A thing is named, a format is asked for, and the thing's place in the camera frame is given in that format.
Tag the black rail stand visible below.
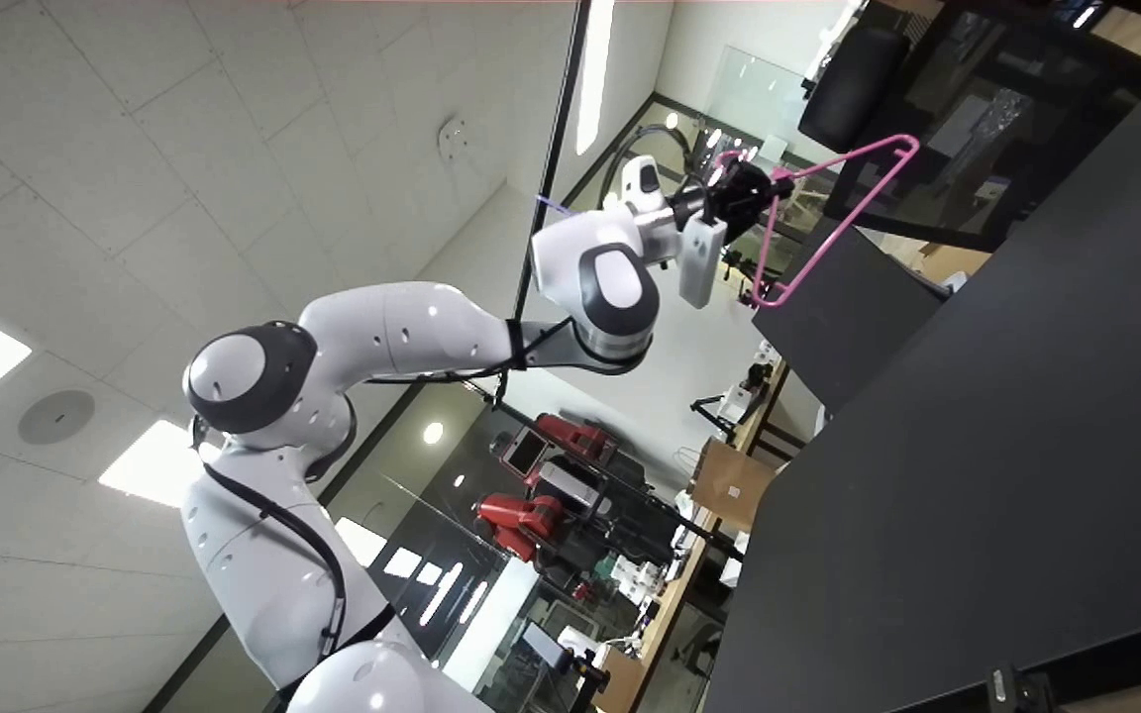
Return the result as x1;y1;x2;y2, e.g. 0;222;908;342
495;0;595;404

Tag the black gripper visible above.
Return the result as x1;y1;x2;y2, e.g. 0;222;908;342
699;160;801;243

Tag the black framed screen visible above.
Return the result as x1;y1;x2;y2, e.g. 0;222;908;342
818;0;1141;259

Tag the brown cardboard box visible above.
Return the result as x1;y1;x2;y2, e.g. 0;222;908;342
690;435;779;535

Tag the black board panel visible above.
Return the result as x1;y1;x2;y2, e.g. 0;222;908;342
750;222;948;419

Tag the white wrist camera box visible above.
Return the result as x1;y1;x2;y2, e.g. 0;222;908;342
678;214;734;319

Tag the pink wire hanger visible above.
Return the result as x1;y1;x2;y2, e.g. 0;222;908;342
709;129;928;319

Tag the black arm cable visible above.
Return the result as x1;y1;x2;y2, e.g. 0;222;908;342
194;456;353;662

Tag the red robot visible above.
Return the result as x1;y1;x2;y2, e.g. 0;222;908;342
466;408;661;568

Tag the black table clamp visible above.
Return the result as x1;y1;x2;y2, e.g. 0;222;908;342
987;665;1065;713

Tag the round ceiling speaker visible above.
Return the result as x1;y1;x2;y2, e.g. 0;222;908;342
14;386;97;453

